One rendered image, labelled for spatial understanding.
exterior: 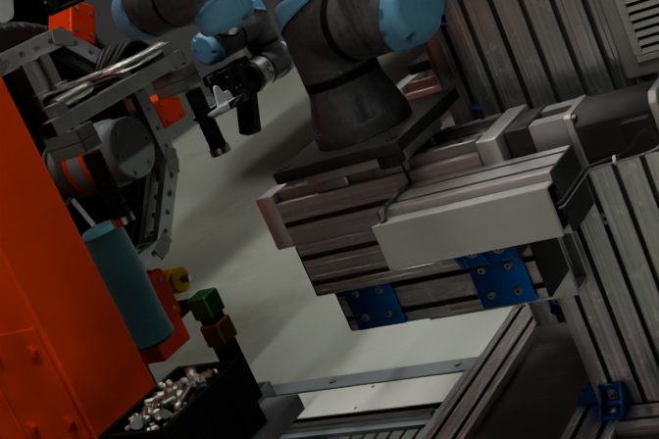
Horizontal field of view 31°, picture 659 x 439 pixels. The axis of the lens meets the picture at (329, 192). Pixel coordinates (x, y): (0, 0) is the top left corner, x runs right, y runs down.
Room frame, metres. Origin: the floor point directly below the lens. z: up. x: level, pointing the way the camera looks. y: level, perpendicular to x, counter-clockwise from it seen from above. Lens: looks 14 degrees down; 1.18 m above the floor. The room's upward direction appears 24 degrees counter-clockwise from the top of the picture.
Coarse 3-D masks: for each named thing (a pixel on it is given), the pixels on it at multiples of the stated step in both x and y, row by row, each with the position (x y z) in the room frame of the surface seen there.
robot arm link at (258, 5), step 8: (256, 0) 2.70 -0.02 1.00; (256, 8) 2.69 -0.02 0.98; (264, 8) 2.71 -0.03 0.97; (256, 16) 2.69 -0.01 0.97; (264, 16) 2.70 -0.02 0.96; (248, 24) 2.66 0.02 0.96; (256, 24) 2.68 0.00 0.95; (264, 24) 2.70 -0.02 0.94; (272, 24) 2.72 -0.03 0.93; (248, 32) 2.66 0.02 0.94; (256, 32) 2.68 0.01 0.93; (264, 32) 2.69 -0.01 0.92; (272, 32) 2.70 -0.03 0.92; (248, 40) 2.66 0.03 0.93; (256, 40) 2.69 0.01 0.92; (264, 40) 2.69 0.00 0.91; (272, 40) 2.70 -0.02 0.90; (248, 48) 2.71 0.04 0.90; (256, 48) 2.70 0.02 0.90
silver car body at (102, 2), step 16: (96, 0) 2.89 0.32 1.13; (112, 0) 2.93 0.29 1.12; (96, 16) 2.87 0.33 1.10; (112, 16) 2.91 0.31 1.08; (112, 32) 2.89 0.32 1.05; (176, 32) 3.06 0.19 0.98; (192, 32) 3.11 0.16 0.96; (176, 48) 3.04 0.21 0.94; (224, 64) 3.17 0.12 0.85; (240, 64) 3.23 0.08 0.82; (208, 80) 3.09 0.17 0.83; (208, 96) 3.07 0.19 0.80; (192, 112) 3.01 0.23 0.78; (176, 128) 2.94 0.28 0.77; (192, 128) 2.99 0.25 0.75
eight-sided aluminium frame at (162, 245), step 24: (24, 48) 2.46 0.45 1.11; (48, 48) 2.51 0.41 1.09; (72, 48) 2.56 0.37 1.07; (96, 48) 2.62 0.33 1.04; (0, 72) 2.39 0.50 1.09; (144, 96) 2.68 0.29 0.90; (144, 120) 2.66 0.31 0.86; (168, 144) 2.68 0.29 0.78; (168, 168) 2.65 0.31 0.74; (168, 192) 2.64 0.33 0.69; (144, 216) 2.61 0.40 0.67; (168, 216) 2.60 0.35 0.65; (144, 240) 2.57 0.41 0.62; (168, 240) 2.57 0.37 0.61; (144, 264) 2.49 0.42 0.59
